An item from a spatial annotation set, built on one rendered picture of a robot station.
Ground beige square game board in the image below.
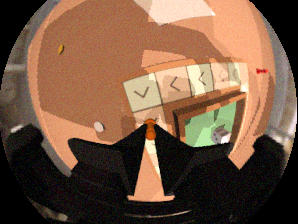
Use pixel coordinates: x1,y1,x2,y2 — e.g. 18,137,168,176
116,57,249,181

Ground tan game board with wooden tray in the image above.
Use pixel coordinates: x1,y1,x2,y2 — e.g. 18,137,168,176
122,61,249,155

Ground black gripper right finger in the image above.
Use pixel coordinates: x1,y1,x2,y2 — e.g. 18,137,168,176
154,124,234,196

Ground orange pawn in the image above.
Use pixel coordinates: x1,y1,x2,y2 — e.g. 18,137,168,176
144,119,156,140

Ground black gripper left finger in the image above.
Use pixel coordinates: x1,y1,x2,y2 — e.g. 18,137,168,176
68,123,146,196

